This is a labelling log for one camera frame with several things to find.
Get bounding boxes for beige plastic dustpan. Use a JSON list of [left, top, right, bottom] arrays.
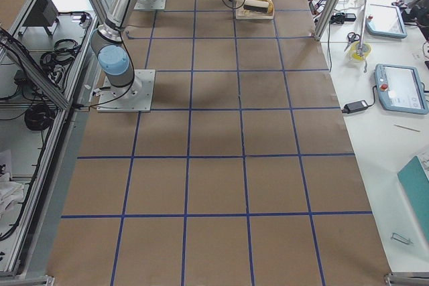
[[222, 0, 275, 20]]

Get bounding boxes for scissors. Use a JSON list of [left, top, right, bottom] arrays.
[[344, 32, 360, 52]]

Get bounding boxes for near teach pendant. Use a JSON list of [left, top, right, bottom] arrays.
[[374, 64, 428, 115]]

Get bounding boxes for far teach pendant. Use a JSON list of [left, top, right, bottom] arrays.
[[365, 4, 408, 39]]

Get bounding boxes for coiled black cable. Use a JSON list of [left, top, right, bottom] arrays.
[[24, 103, 54, 132]]

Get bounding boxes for beige hand brush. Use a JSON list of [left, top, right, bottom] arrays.
[[243, 0, 268, 13]]

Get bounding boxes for black electronics box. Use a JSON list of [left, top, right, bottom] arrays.
[[19, 0, 59, 36]]

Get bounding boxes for aluminium frame rail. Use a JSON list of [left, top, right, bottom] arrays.
[[1, 28, 70, 110]]

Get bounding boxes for yellow tape roll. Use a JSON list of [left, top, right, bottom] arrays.
[[348, 42, 372, 63]]

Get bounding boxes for white cloth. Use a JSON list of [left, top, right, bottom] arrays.
[[1, 172, 25, 216]]

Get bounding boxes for metal clip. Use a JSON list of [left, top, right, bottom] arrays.
[[391, 232, 413, 245]]

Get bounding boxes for teach pendant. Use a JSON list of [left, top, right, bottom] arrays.
[[374, 64, 428, 115], [365, 4, 408, 39]]

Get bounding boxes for black power brick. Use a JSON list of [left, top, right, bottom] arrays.
[[342, 100, 369, 114]]

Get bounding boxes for teal book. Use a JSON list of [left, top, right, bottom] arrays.
[[397, 156, 428, 230]]

